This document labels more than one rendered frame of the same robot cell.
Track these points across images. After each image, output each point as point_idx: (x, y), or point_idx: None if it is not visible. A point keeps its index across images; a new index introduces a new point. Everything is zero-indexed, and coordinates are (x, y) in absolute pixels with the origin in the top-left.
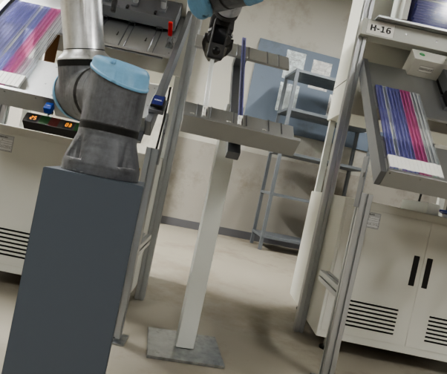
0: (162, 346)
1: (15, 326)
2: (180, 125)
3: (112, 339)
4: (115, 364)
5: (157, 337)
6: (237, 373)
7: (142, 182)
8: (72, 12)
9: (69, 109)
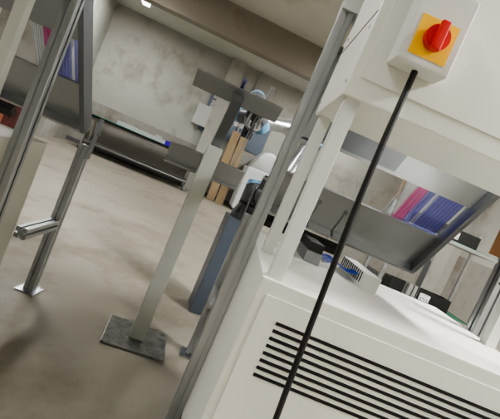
0: (154, 337)
1: None
2: (264, 186)
3: (204, 265)
4: (184, 334)
5: (157, 347)
6: (102, 311)
7: (229, 215)
8: None
9: None
